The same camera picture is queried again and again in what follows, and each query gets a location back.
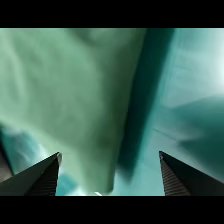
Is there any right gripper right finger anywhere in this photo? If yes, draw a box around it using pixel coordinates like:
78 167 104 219
158 150 224 197

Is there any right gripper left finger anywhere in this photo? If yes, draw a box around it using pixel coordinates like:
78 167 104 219
0 151 64 197

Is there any olive green polo shirt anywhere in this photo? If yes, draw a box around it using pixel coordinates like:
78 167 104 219
0 28 148 197

